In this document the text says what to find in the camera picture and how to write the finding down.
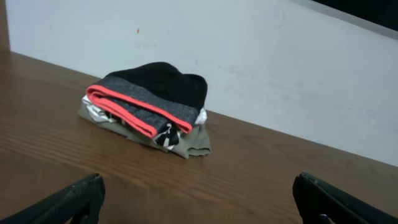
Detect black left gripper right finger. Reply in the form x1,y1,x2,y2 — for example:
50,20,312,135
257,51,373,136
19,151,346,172
292,172,397,224

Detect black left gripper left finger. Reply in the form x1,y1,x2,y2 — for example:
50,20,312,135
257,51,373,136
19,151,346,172
1,174,105,224

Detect black pants with red waistband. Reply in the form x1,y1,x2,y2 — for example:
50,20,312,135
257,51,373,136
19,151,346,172
86,62,208,138

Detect white shirt with black print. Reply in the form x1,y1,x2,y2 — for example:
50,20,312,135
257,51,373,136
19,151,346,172
81,95,208,151

